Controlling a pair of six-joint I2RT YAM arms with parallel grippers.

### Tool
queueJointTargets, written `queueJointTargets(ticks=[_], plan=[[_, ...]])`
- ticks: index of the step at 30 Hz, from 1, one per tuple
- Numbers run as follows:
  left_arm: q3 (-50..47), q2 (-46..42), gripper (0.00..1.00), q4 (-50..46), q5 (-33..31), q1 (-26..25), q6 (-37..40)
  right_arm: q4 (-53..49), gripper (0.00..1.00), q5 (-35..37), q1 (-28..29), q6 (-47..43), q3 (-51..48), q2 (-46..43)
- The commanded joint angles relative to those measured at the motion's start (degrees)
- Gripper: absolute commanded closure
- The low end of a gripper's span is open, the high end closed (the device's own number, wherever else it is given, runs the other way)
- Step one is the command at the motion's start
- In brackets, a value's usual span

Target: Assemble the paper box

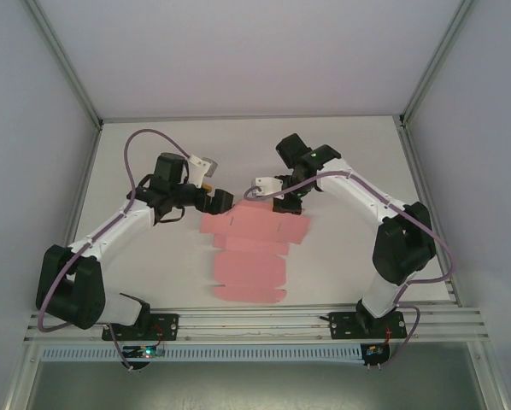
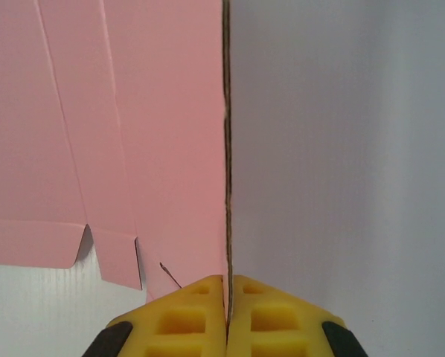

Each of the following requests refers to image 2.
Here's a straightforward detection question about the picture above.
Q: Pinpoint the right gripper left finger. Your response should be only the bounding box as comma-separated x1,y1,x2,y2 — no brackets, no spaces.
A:
90,274,228,357

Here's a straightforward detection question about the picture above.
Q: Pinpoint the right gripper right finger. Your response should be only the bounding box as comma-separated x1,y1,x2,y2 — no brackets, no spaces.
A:
228,274,367,357

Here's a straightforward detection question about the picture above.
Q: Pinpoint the pink paper box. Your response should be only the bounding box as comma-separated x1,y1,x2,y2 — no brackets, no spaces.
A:
0,0,234,328

